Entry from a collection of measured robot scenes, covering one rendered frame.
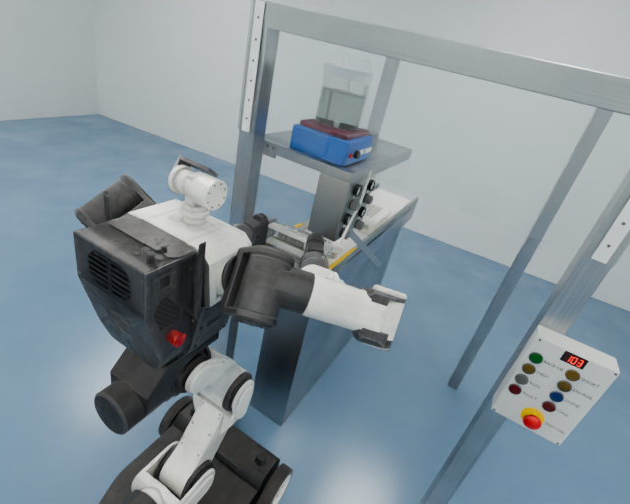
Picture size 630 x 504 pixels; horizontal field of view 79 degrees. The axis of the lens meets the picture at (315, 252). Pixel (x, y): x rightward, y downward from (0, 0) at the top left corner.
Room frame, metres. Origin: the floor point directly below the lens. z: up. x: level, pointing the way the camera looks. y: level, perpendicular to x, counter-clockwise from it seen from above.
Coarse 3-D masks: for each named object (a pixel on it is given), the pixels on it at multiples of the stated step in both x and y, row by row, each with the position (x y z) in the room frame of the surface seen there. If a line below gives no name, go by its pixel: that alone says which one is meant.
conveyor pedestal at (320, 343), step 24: (384, 264) 2.24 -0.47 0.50; (360, 288) 1.86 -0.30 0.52; (288, 312) 1.28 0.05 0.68; (264, 336) 1.32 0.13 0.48; (288, 336) 1.27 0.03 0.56; (312, 336) 1.33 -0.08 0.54; (336, 336) 1.69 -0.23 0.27; (264, 360) 1.31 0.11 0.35; (288, 360) 1.26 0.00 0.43; (312, 360) 1.42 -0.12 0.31; (264, 384) 1.30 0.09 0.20; (288, 384) 1.25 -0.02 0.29; (312, 384) 1.52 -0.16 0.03; (264, 408) 1.29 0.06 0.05; (288, 408) 1.28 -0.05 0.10
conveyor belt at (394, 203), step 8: (376, 192) 2.34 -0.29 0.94; (384, 192) 2.38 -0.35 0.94; (376, 200) 2.19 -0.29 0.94; (384, 200) 2.23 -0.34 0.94; (392, 200) 2.26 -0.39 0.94; (400, 200) 2.30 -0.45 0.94; (408, 200) 2.34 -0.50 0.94; (392, 208) 2.12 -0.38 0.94; (400, 208) 2.15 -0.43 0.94; (360, 232) 1.68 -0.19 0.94; (328, 240) 1.51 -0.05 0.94; (344, 240) 1.55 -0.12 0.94; (352, 240) 1.57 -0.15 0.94; (280, 248) 1.34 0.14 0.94; (344, 248) 1.47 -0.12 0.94; (296, 256) 1.31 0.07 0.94; (296, 264) 1.25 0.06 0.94
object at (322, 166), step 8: (280, 152) 1.19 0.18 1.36; (288, 152) 1.17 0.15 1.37; (296, 152) 1.17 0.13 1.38; (296, 160) 1.16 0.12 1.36; (304, 160) 1.15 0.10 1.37; (312, 160) 1.14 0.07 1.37; (320, 160) 1.14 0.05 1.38; (312, 168) 1.14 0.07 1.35; (320, 168) 1.13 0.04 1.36; (328, 168) 1.12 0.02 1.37; (336, 168) 1.11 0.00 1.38; (344, 168) 1.12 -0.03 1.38; (336, 176) 1.10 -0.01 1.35; (344, 176) 1.09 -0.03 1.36; (352, 176) 1.09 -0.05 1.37; (360, 176) 1.15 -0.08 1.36; (352, 184) 1.10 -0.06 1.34
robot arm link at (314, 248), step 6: (312, 234) 1.07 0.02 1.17; (318, 234) 1.07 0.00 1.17; (306, 240) 1.07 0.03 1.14; (312, 240) 1.05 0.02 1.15; (318, 240) 1.05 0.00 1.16; (306, 246) 1.05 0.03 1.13; (312, 246) 1.02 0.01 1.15; (318, 246) 1.03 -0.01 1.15; (306, 252) 1.02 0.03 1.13; (312, 252) 0.99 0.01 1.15; (318, 252) 0.99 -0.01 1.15; (306, 258) 0.96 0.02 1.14; (318, 258) 0.96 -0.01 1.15; (324, 258) 0.98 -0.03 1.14; (300, 264) 0.96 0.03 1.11
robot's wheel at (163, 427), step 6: (186, 396) 1.14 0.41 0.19; (180, 402) 1.09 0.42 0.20; (186, 402) 1.10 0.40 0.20; (174, 408) 1.06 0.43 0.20; (180, 408) 1.07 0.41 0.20; (168, 414) 1.04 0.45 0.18; (174, 414) 1.04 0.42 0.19; (162, 420) 1.02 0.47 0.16; (168, 420) 1.02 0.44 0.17; (174, 420) 1.03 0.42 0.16; (162, 426) 1.01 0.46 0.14; (168, 426) 1.00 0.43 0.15; (162, 432) 1.00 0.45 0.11
